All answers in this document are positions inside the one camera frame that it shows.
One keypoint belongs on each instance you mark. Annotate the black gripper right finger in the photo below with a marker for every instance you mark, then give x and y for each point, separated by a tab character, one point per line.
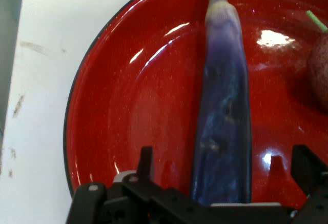
314	178

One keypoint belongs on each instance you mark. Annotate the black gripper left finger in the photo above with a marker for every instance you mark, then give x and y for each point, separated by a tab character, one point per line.
133	201

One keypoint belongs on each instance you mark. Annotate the purple toy eggplant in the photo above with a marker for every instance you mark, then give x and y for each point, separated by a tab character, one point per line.
225	106

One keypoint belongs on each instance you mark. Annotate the red round plate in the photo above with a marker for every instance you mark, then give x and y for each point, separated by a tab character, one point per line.
143	106

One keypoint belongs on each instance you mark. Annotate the round red toy fruit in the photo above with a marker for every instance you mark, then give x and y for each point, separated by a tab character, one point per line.
320	75

